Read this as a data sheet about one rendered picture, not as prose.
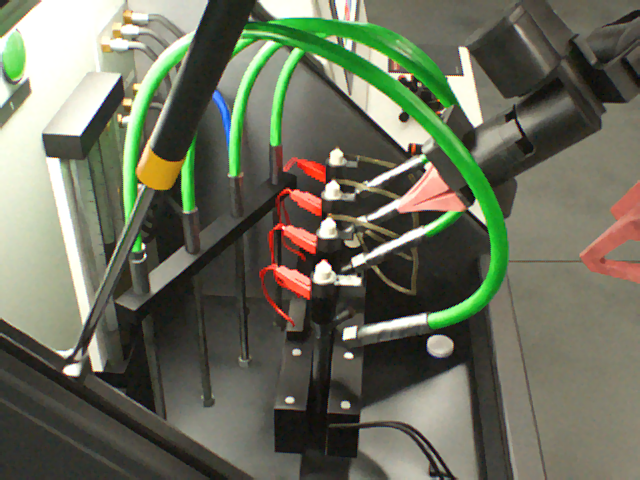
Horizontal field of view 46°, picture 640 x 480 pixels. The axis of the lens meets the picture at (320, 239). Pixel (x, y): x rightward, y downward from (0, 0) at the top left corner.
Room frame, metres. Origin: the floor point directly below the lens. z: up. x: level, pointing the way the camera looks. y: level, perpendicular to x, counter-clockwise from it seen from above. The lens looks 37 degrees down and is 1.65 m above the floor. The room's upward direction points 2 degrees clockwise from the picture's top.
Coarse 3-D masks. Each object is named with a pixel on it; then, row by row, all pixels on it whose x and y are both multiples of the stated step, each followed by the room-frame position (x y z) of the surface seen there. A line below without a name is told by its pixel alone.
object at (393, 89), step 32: (192, 32) 0.60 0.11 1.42; (256, 32) 0.57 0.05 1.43; (288, 32) 0.56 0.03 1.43; (160, 64) 0.61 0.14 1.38; (352, 64) 0.53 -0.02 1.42; (416, 96) 0.52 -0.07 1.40; (128, 128) 0.63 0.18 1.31; (448, 128) 0.51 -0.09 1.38; (128, 160) 0.63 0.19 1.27; (128, 192) 0.63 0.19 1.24; (480, 192) 0.49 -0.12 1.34; (480, 288) 0.48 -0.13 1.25; (448, 320) 0.49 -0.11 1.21
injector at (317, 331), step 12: (312, 276) 0.63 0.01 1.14; (312, 288) 0.62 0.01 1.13; (324, 288) 0.62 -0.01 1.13; (312, 300) 0.62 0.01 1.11; (324, 300) 0.62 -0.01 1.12; (312, 312) 0.62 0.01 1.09; (324, 312) 0.62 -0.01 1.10; (336, 312) 0.63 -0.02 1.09; (348, 312) 0.62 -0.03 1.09; (312, 324) 0.62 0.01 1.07; (324, 324) 0.62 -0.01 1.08; (336, 324) 0.62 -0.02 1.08; (312, 336) 0.63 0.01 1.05; (324, 336) 0.62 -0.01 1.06; (324, 348) 0.62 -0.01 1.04; (324, 360) 0.62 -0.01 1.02; (312, 372) 0.63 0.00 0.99; (324, 372) 0.62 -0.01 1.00; (312, 384) 0.63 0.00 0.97; (324, 384) 0.62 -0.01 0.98; (312, 396) 0.63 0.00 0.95; (324, 396) 0.62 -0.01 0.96; (312, 408) 0.63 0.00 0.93; (324, 408) 0.62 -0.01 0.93
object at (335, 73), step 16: (272, 0) 0.99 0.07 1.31; (288, 0) 0.98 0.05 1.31; (304, 0) 0.98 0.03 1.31; (320, 0) 1.04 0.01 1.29; (272, 16) 0.99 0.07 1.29; (288, 16) 0.98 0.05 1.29; (304, 16) 0.98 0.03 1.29; (320, 16) 1.02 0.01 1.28; (368, 48) 1.63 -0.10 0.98; (320, 64) 0.98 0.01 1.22; (336, 80) 1.02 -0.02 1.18; (352, 96) 1.15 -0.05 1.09
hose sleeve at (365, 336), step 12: (372, 324) 0.53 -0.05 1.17; (384, 324) 0.52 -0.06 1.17; (396, 324) 0.51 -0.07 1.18; (408, 324) 0.50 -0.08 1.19; (420, 324) 0.50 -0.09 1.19; (360, 336) 0.52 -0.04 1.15; (372, 336) 0.52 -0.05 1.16; (384, 336) 0.51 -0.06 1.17; (396, 336) 0.51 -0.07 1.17; (408, 336) 0.50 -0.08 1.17
